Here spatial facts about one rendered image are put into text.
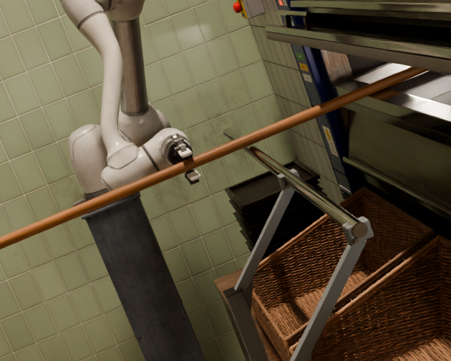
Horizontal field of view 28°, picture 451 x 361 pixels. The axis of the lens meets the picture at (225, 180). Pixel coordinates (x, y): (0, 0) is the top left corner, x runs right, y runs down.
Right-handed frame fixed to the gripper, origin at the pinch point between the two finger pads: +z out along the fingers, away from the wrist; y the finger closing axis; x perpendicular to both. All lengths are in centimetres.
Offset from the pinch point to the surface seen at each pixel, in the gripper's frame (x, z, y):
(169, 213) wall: 4, -122, 45
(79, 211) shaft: 32.4, 1.8, 0.1
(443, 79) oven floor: -70, 16, 1
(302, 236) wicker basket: -27, -25, 41
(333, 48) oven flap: -38, 35, -21
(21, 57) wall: 35, -122, -36
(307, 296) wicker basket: -22, -23, 60
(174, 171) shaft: 4.8, 1.8, -0.3
